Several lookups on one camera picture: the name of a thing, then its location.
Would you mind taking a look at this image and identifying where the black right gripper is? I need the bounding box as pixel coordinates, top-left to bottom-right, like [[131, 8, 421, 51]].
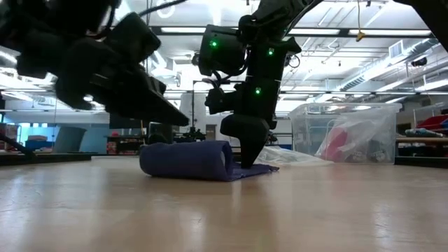
[[220, 79, 281, 170]]

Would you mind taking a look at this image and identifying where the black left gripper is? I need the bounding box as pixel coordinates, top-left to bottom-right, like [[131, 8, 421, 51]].
[[55, 34, 190, 127]]

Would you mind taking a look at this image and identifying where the clear plastic zip bag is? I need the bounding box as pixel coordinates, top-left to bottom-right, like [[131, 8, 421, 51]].
[[257, 145, 334, 167]]

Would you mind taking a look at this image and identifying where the blue elastic bandage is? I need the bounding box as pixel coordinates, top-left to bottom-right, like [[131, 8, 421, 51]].
[[139, 139, 280, 182]]

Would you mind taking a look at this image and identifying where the black monitor screen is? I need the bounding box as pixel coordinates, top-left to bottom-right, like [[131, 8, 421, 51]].
[[108, 112, 144, 130]]

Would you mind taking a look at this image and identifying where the clear plastic storage bin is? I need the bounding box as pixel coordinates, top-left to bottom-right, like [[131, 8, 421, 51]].
[[288, 102, 403, 165]]

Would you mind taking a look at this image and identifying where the red item in bin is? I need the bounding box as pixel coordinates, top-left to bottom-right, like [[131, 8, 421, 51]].
[[320, 127, 348, 162]]

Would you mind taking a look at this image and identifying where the crumpled clear plastic bag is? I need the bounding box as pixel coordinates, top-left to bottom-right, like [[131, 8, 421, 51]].
[[314, 117, 396, 164]]

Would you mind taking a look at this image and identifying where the blue box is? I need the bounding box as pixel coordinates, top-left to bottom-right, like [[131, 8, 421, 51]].
[[24, 139, 54, 151]]

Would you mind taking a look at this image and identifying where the yellow hanging tag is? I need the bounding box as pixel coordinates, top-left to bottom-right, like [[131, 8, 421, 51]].
[[355, 0, 367, 43]]

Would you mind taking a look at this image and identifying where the wooden workbench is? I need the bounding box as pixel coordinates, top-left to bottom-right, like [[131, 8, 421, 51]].
[[395, 136, 448, 145]]

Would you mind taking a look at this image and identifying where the red storage bin rack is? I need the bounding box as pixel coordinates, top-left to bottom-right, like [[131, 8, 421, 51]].
[[416, 114, 448, 131]]

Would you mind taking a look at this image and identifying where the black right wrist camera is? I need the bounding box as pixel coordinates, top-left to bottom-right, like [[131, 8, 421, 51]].
[[204, 87, 246, 116]]

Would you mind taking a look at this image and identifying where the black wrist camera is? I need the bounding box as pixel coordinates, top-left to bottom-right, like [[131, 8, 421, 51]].
[[204, 87, 246, 116], [106, 12, 162, 66]]

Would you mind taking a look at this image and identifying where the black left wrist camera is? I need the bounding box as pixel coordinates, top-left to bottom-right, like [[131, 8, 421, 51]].
[[106, 12, 162, 66]]

